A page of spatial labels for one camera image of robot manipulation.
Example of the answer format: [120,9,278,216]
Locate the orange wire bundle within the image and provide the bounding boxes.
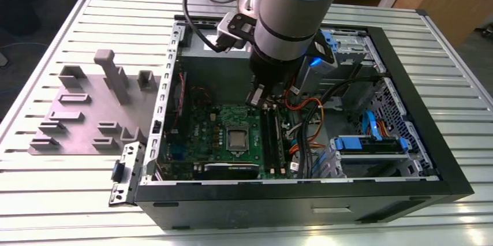
[284,98,328,156]

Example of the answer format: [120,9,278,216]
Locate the blue plastic drive carrier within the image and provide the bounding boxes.
[322,30,340,56]

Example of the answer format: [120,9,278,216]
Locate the green motherboard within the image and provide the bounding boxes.
[156,95,299,181]

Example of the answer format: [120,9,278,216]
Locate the CPU socket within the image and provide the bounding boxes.
[224,124,254,155]

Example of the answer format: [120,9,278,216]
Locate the multicoloured disk power wire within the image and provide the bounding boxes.
[376,118,398,143]

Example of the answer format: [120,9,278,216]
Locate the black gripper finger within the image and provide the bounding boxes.
[244,83,268,107]

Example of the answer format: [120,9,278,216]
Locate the silver hinged slot bracket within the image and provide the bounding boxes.
[108,141,147,207]

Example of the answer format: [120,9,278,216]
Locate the blue flat wire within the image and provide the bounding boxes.
[362,111,383,143]

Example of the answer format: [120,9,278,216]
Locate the silver drive cage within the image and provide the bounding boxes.
[300,28,383,98]

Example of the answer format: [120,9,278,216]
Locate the black PC case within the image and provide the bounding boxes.
[132,13,476,231]

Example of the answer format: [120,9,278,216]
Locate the black camera cable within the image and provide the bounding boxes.
[183,0,226,54]

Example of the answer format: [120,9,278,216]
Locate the grey parts rack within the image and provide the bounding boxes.
[27,49,163,156]

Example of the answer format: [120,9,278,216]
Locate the thick black cable bundle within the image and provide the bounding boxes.
[298,74,382,180]

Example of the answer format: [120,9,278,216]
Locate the grey power supply unit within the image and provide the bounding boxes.
[178,28,256,105]

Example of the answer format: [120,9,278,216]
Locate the silver disk bay cage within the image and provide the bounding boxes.
[311,139,443,180]

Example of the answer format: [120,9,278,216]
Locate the black graphics card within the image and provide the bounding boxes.
[191,161,260,181]

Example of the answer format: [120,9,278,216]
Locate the hard disk in blue carrier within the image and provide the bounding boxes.
[332,135,411,155]

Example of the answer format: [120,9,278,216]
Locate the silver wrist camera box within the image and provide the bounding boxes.
[304,32,338,76]
[216,12,259,54]

